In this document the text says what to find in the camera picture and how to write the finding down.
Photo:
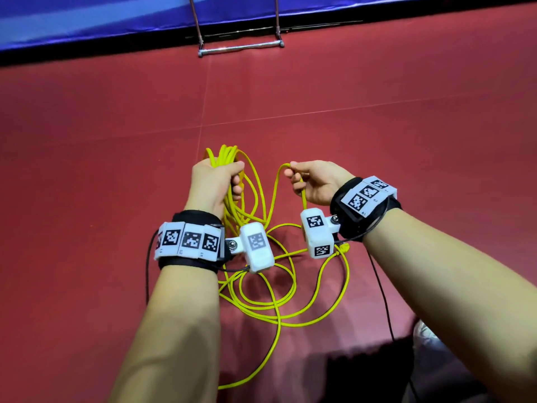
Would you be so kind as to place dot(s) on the person's left hand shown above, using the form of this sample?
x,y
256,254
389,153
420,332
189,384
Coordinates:
x,y
212,184

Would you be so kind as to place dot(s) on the person's right hand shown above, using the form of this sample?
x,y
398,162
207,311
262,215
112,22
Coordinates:
x,y
323,180

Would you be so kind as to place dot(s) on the metal rack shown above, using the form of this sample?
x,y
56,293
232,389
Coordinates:
x,y
239,46

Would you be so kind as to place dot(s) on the person's right forearm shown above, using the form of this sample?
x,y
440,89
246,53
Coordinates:
x,y
445,306

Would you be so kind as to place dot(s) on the person's left forearm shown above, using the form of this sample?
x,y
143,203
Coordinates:
x,y
172,331

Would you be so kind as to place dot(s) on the black marker wristband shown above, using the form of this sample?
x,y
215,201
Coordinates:
x,y
365,205
189,241

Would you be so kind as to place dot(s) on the blue banner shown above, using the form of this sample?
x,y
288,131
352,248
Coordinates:
x,y
101,16

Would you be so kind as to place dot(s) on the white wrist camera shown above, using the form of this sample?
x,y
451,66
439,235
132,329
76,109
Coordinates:
x,y
317,232
254,245

